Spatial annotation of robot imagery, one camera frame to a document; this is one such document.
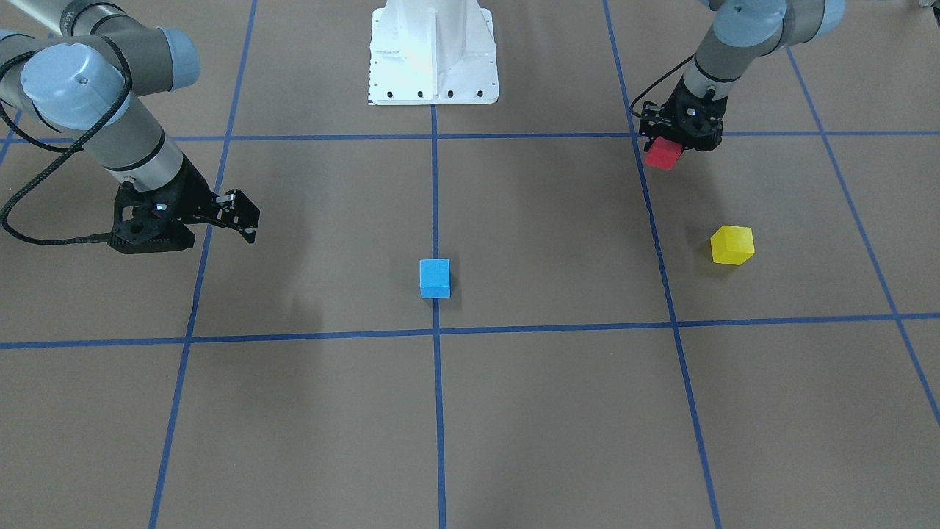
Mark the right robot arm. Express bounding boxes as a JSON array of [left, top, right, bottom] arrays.
[[2, 1, 261, 254]]

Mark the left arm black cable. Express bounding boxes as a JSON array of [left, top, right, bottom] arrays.
[[629, 55, 695, 118]]

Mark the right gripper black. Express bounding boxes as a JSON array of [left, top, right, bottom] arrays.
[[121, 155, 261, 244]]

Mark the blue block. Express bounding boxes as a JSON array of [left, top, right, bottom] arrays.
[[419, 259, 451, 299]]

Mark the white camera pillar base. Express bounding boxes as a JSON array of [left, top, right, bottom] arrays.
[[367, 1, 500, 105]]

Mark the yellow block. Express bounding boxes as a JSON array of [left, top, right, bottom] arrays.
[[709, 225, 756, 267]]

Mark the blue tape line lengthwise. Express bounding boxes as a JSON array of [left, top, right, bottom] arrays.
[[430, 105, 447, 528]]

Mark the red block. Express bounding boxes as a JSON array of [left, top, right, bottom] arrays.
[[644, 137, 684, 170]]

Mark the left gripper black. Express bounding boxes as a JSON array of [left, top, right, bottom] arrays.
[[672, 79, 728, 153]]

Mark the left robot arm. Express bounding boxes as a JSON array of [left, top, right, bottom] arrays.
[[664, 1, 846, 151]]

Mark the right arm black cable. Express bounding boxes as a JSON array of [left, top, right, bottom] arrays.
[[0, 44, 133, 245]]

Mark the brown paper table cover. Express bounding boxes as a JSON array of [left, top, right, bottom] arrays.
[[2, 1, 939, 528]]

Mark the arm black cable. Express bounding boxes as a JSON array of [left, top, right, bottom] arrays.
[[0, 44, 133, 245], [629, 55, 695, 118]]

